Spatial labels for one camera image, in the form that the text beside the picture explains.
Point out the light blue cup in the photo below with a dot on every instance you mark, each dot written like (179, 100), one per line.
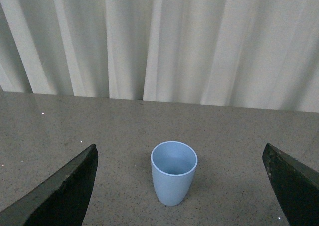
(173, 166)

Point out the white pleated curtain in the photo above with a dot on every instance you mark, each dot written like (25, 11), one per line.
(245, 53)

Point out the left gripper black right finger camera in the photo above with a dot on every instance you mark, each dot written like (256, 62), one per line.
(295, 185)

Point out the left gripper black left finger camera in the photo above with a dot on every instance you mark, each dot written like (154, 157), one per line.
(61, 200)

